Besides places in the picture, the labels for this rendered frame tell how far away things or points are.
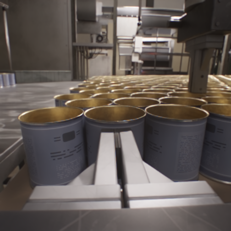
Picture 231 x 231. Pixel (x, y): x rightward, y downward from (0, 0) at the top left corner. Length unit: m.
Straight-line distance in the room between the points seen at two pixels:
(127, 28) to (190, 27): 3.02
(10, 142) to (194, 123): 0.27
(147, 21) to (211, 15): 3.09
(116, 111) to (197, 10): 0.23
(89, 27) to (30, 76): 1.52
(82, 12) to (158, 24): 1.41
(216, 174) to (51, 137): 0.18
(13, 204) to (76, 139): 0.09
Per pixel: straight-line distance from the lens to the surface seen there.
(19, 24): 3.20
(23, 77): 1.46
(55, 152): 0.17
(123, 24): 3.36
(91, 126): 0.17
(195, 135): 0.18
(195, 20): 0.36
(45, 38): 3.03
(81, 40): 2.73
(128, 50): 3.35
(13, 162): 0.32
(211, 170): 0.23
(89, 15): 2.69
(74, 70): 2.87
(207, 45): 0.33
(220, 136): 0.21
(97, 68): 3.13
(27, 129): 0.18
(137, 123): 0.16
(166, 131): 0.17
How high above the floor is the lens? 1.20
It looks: 16 degrees down
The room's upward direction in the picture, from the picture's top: 2 degrees clockwise
